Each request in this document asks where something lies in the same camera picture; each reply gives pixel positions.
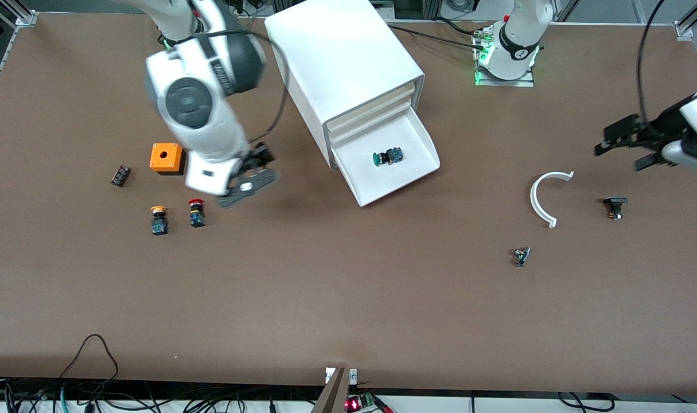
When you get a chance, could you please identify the green push button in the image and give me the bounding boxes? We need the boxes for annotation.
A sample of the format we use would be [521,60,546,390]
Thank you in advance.
[372,147,405,167]

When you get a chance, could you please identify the black push button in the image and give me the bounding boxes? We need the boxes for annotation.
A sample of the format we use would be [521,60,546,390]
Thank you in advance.
[603,196,629,220]

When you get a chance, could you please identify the yellow push button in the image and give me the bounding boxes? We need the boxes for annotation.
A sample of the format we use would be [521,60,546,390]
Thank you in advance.
[150,205,169,236]

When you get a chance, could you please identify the orange box with hole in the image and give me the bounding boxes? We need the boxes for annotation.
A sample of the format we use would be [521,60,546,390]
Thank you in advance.
[149,143,186,176]

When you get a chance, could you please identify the aluminium table corner profile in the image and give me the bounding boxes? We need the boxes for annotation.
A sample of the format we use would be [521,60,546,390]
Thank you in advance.
[0,0,39,27]
[672,0,697,41]

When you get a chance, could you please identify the white curved plastic arc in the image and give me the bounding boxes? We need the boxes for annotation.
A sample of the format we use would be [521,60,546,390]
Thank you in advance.
[530,171,575,229]

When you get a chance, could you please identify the circuit board with red light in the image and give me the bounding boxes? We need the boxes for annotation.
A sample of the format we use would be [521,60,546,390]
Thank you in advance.
[345,392,379,413]

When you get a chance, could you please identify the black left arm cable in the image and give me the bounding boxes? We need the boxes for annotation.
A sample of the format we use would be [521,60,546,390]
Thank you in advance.
[637,0,668,126]

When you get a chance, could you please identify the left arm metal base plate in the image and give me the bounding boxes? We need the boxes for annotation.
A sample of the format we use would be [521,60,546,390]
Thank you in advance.
[473,29,536,88]

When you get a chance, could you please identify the black cable on table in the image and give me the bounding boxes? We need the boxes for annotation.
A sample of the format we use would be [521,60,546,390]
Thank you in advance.
[383,22,489,52]

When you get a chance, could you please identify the black looped cable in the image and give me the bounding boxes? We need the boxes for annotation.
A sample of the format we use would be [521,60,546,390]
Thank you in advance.
[59,334,120,383]

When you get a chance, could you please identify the brown camera mount beam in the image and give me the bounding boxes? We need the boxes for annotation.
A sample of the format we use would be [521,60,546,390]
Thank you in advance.
[311,367,349,413]

